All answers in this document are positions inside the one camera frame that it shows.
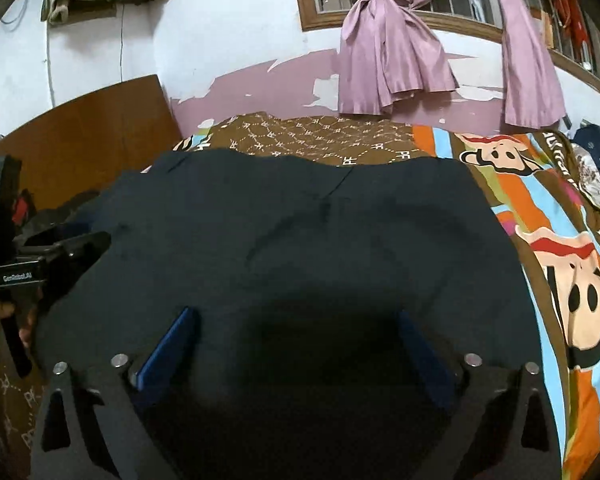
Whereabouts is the black jacket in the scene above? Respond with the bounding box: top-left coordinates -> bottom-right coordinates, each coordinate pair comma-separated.
35,150 -> 541,479

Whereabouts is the right purple curtain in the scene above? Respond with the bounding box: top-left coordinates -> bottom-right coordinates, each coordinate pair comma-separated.
498,0 -> 566,130

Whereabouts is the left purple curtain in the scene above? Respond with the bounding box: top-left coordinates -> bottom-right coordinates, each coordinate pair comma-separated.
338,0 -> 457,115

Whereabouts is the wooden window frame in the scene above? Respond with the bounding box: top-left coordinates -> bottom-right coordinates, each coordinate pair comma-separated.
298,0 -> 600,94

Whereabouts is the dark clothes pile by bed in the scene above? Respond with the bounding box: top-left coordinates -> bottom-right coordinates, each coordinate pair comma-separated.
16,190 -> 99,242

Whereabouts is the purple curtain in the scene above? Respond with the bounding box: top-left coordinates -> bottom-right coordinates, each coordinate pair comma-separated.
498,0 -> 566,130
338,0 -> 457,115

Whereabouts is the brown wooden headboard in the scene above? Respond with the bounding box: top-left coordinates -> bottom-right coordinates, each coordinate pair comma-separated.
0,75 -> 181,209

